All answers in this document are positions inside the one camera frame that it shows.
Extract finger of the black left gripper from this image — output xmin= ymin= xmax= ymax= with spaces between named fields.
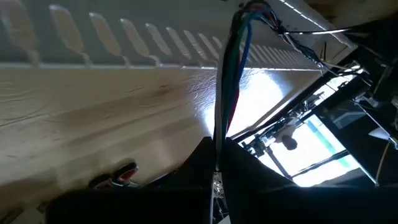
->
xmin=349 ymin=18 xmax=398 ymax=60

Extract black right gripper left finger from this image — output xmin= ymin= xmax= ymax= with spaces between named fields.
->
xmin=45 ymin=136 xmax=217 ymax=224

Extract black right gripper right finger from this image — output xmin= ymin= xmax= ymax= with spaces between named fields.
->
xmin=222 ymin=138 xmax=398 ymax=224

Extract bundle of coloured cables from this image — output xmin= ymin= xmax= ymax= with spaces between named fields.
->
xmin=234 ymin=12 xmax=268 ymax=88

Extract green insulated wire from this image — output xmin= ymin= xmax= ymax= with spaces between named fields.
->
xmin=221 ymin=6 xmax=271 ymax=141

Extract white slotted cable raceway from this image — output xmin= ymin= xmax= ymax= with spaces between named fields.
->
xmin=0 ymin=0 xmax=358 ymax=71

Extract red-handled scissors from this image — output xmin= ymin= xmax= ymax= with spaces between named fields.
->
xmin=88 ymin=161 xmax=140 ymax=190

